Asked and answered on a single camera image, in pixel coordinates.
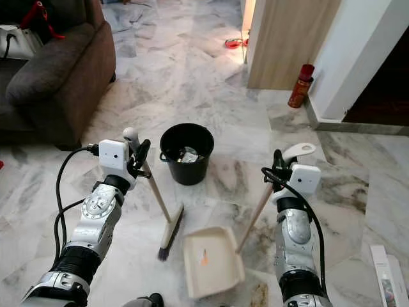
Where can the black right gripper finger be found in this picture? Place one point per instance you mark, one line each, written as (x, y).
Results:
(268, 174)
(278, 158)

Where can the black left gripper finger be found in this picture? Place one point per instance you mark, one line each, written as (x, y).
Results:
(145, 151)
(147, 174)

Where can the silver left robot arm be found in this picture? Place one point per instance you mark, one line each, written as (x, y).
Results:
(97, 214)

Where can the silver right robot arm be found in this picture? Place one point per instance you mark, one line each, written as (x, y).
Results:
(297, 243)

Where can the black plastic bucket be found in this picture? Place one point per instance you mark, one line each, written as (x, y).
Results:
(186, 174)

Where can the crumpled white paper scrap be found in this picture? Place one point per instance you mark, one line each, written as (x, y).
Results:
(189, 155)

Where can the red spray can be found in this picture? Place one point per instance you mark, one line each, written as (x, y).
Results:
(300, 87)

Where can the brown fabric sofa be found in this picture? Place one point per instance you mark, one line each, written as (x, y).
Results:
(61, 80)

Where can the light wooden door panel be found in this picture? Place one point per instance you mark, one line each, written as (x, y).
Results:
(291, 41)

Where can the dark wooden staircase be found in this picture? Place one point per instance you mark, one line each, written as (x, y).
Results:
(383, 96)

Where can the red slippers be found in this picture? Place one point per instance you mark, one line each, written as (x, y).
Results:
(234, 43)

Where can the black robot foot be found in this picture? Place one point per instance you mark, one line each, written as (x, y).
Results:
(147, 300)

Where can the long white cardboard box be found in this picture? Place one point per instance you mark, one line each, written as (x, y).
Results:
(388, 275)

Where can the white bag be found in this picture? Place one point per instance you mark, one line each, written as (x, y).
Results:
(18, 43)

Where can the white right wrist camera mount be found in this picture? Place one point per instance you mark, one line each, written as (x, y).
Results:
(305, 178)

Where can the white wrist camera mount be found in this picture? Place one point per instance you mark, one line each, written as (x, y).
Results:
(305, 178)
(114, 153)

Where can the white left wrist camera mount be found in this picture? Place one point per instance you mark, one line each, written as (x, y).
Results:
(114, 153)

